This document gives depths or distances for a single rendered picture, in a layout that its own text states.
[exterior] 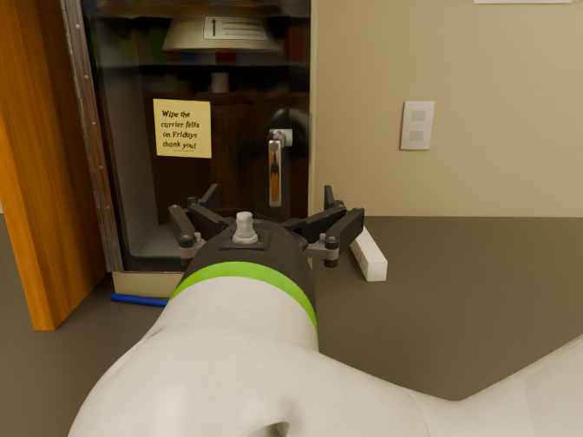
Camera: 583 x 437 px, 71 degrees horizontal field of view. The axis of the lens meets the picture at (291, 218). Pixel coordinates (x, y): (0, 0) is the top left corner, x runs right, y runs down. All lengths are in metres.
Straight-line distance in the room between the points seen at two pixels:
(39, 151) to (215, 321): 0.51
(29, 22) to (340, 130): 0.65
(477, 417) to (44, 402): 0.48
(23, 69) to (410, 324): 0.62
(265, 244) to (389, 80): 0.81
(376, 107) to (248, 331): 0.89
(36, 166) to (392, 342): 0.53
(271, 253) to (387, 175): 0.83
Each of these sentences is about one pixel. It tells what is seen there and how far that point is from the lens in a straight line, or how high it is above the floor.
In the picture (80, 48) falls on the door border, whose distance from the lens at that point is 0.63.
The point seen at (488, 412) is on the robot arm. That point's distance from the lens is 0.18.
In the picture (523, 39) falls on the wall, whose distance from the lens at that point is 1.12.
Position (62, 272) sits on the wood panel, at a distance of 0.70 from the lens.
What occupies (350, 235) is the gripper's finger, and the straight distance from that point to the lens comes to 0.39.
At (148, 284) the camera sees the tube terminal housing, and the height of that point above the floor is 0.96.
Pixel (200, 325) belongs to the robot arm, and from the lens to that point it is 0.17.
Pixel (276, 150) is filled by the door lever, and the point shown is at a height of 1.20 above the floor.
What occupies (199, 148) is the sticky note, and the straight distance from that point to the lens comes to 0.59.
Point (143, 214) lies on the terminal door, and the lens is 0.64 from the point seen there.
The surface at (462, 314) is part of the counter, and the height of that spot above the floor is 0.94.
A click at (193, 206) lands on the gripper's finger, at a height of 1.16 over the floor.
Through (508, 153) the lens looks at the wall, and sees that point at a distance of 1.15.
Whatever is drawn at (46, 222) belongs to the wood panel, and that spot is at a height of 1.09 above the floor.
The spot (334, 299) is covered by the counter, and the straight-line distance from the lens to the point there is 0.68.
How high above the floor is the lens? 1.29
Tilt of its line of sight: 21 degrees down
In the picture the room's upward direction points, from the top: straight up
